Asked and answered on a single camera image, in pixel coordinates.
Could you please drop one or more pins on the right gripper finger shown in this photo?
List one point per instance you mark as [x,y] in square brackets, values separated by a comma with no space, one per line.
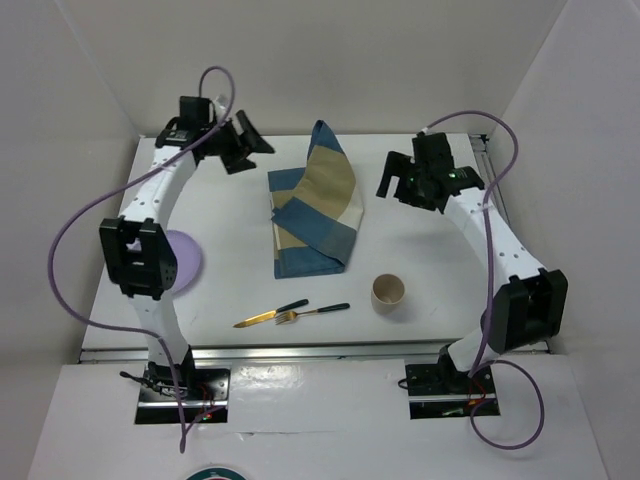
[410,192]
[397,165]

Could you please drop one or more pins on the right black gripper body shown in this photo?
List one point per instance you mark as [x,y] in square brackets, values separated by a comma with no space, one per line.
[419,174]

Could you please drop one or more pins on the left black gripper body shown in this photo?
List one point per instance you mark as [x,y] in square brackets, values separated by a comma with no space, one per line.
[224,138]

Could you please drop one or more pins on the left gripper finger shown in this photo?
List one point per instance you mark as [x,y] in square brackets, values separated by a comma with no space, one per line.
[248,139]
[238,161]

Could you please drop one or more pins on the blue and beige cloth placemat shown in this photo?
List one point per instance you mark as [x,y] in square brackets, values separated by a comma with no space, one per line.
[316,210]

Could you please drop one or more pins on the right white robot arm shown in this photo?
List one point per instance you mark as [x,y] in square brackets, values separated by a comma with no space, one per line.
[527,299]

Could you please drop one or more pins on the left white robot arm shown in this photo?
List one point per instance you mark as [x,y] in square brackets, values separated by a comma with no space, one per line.
[138,256]

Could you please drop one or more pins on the beige plastic cup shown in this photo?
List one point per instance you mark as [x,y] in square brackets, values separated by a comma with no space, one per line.
[387,293]

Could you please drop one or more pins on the lilac plastic plate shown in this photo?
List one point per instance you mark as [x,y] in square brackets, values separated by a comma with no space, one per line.
[189,259]

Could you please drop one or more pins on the green round sticker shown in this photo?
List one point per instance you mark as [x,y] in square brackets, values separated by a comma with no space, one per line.
[216,473]

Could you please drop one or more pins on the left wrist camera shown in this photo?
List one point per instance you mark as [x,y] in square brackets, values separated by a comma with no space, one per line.
[221,107]

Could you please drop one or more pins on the gold knife dark handle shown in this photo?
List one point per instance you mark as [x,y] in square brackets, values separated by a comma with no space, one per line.
[270,314]

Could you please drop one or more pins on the aluminium frame rail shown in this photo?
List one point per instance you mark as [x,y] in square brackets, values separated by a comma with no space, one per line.
[229,217]

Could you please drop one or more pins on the gold fork dark handle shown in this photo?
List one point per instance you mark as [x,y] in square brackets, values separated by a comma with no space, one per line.
[292,316]

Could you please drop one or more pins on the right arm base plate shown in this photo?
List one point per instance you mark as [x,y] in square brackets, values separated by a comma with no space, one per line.
[431,397]

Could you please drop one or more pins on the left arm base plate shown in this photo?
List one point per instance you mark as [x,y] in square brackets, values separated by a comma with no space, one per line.
[208,397]

